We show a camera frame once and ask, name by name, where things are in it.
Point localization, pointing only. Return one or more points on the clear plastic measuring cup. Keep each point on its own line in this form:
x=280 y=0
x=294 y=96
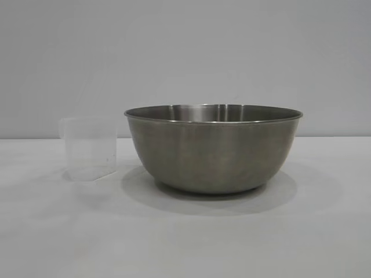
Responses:
x=90 y=144

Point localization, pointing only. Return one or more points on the white tablecloth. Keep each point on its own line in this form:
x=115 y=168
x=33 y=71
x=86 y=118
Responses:
x=185 y=237

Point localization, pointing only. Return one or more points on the stainless steel bowl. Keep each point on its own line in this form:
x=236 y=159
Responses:
x=214 y=153

